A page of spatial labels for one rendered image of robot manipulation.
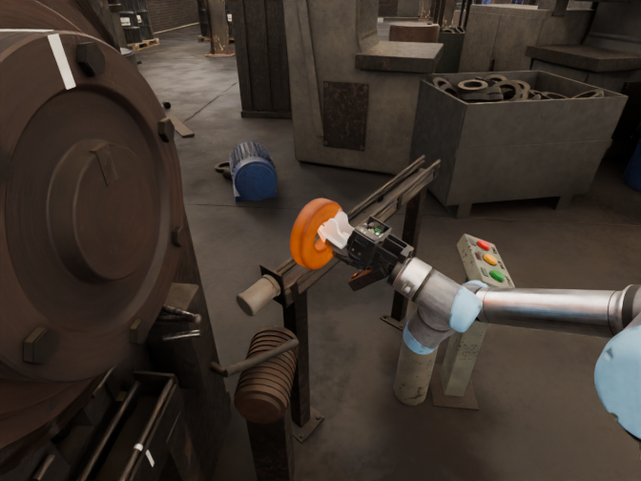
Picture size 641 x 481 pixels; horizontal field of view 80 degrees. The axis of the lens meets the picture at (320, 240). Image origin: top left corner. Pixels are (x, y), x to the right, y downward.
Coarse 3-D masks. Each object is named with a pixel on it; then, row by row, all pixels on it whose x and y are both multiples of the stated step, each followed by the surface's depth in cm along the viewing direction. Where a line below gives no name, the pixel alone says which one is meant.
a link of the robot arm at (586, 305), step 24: (480, 288) 80; (504, 288) 76; (528, 288) 72; (480, 312) 78; (504, 312) 73; (528, 312) 69; (552, 312) 65; (576, 312) 62; (600, 312) 59; (624, 312) 55; (600, 336) 61
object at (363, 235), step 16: (368, 224) 76; (384, 224) 76; (352, 240) 74; (368, 240) 72; (384, 240) 74; (400, 240) 74; (352, 256) 76; (368, 256) 74; (384, 256) 74; (400, 256) 71
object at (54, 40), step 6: (0, 30) 26; (6, 30) 26; (12, 30) 26; (18, 30) 26; (24, 30) 26; (30, 30) 26; (36, 30) 26; (42, 30) 26; (48, 30) 26; (48, 36) 25; (54, 36) 26; (54, 42) 26; (60, 42) 26; (54, 48) 26; (60, 48) 26; (54, 54) 26; (60, 54) 26; (60, 60) 26; (66, 60) 27; (60, 66) 27; (66, 66) 27; (60, 72) 27; (66, 72) 27; (66, 78) 27; (72, 78) 28; (66, 84) 27; (72, 84) 28
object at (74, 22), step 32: (0, 0) 27; (32, 0) 30; (64, 0) 35; (96, 32) 40; (0, 384) 29; (32, 384) 32; (64, 384) 35; (0, 416) 30; (32, 416) 34; (0, 448) 31
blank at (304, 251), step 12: (312, 204) 79; (324, 204) 79; (336, 204) 83; (300, 216) 78; (312, 216) 77; (324, 216) 81; (300, 228) 77; (312, 228) 78; (300, 240) 77; (312, 240) 80; (300, 252) 78; (312, 252) 81; (324, 252) 85; (300, 264) 82; (312, 264) 83; (324, 264) 87
